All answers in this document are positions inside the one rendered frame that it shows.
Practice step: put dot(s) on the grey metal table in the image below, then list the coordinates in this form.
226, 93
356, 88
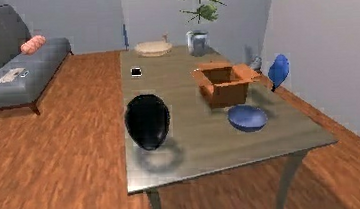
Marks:
202, 131

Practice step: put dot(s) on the black egg-shaped vase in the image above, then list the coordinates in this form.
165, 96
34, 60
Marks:
147, 122

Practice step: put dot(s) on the brown open cardboard box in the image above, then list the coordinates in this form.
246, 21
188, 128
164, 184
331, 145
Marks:
224, 84

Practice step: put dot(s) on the small black white phone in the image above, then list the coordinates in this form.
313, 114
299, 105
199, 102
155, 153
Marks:
136, 72

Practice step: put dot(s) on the beige wide bowl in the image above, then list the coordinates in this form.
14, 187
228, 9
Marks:
153, 48

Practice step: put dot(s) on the grey glass plant pot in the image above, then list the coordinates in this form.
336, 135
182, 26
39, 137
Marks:
198, 42

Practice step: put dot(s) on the blue bowl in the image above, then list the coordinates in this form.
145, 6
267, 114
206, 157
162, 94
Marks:
247, 118

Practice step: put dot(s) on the thin blue upright object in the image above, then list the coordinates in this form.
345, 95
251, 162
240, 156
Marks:
125, 37

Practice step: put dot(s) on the green house plant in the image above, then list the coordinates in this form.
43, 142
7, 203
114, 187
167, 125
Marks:
203, 6

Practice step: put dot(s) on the blue rounded chair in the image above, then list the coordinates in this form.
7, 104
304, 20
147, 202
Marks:
279, 70

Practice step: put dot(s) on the dark grey sofa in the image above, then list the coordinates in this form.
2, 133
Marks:
37, 74

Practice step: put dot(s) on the pink round cushion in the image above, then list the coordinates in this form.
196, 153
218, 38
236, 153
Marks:
33, 44

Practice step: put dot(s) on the pale newspaper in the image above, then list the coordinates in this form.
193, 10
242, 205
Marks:
11, 74

